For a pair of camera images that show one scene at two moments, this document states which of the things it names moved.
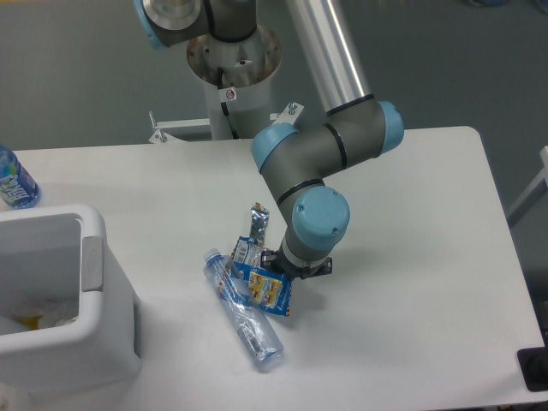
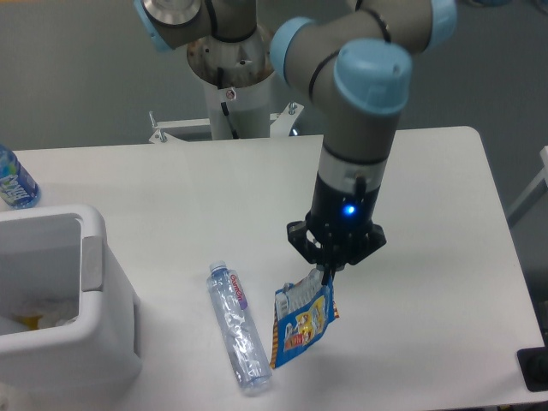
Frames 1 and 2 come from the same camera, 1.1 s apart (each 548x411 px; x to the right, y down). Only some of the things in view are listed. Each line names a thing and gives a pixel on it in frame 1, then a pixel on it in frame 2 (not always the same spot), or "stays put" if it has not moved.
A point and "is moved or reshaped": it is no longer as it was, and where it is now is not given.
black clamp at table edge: (533, 364) stays put
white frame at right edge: (538, 187) stays put
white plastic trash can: (62, 253) stays put
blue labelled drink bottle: (19, 189) stays put
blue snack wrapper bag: (253, 283) → (303, 310)
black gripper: (269, 259) → (342, 221)
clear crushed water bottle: (242, 310) is moved or reshaped
